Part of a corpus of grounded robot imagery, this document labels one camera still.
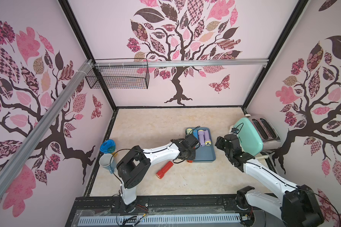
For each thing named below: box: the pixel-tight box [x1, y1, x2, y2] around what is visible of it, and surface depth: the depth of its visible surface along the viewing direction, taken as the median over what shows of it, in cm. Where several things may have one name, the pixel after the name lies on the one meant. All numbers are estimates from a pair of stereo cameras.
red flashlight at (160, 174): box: [156, 160, 174, 180], surface depth 85 cm
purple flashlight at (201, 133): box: [197, 129, 206, 147], surface depth 100 cm
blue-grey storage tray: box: [185, 127, 216, 163], surface depth 95 cm
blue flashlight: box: [192, 129, 199, 140], surface depth 102 cm
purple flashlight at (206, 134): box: [203, 129, 212, 147], surface depth 100 cm
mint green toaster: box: [229, 113, 282, 158], surface depth 84 cm
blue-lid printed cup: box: [99, 139, 117, 154], surface depth 87 cm
